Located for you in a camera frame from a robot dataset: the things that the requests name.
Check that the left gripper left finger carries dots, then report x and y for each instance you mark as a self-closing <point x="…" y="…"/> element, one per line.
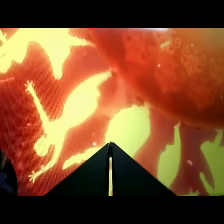
<point x="90" y="176"/>

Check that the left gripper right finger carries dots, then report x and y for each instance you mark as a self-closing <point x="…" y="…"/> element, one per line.
<point x="133" y="178"/>

